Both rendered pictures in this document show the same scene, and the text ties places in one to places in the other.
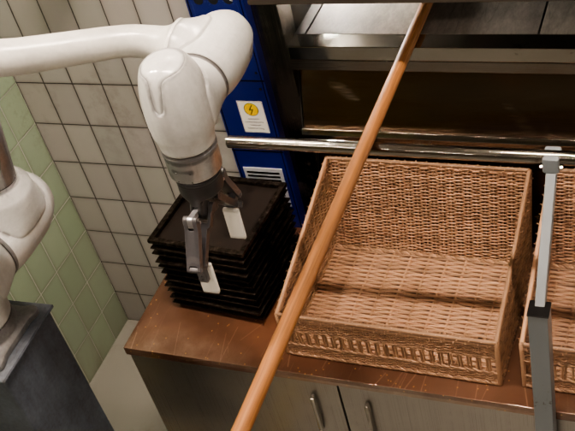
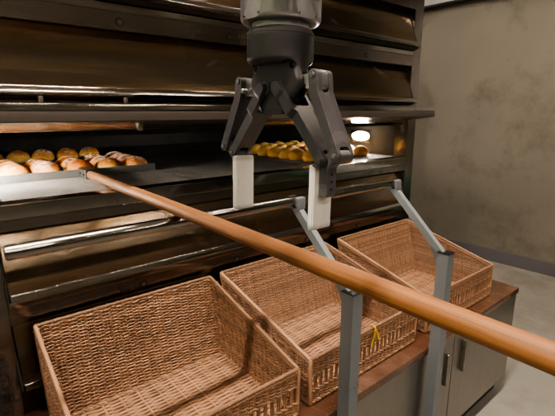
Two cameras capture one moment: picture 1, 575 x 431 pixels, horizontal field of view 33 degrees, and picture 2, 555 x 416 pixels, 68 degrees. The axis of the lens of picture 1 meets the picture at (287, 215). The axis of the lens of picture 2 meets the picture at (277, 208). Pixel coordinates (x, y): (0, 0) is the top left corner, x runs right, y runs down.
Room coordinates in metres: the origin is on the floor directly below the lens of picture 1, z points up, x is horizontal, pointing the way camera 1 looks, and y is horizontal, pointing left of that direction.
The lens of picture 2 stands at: (1.09, 0.59, 1.41)
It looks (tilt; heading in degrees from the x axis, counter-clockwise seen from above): 13 degrees down; 290
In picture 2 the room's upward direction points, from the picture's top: straight up
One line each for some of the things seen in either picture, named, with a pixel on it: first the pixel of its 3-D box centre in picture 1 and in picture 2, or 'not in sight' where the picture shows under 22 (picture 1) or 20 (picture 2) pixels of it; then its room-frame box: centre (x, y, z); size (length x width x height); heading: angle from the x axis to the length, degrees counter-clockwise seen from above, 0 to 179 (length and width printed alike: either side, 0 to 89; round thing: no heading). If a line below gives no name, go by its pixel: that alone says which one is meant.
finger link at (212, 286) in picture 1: (207, 277); (320, 196); (1.20, 0.16, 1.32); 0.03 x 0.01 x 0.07; 62
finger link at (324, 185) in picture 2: (199, 274); (334, 173); (1.18, 0.17, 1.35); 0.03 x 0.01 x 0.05; 152
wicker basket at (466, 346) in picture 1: (406, 262); (168, 371); (1.71, -0.26, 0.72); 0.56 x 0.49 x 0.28; 59
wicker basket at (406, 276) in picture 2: not in sight; (414, 266); (1.11, -1.31, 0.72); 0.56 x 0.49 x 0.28; 59
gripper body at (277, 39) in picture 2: (203, 191); (279, 72); (1.26, 0.12, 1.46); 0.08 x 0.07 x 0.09; 152
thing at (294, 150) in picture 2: not in sight; (301, 148); (1.75, -1.62, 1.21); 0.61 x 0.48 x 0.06; 150
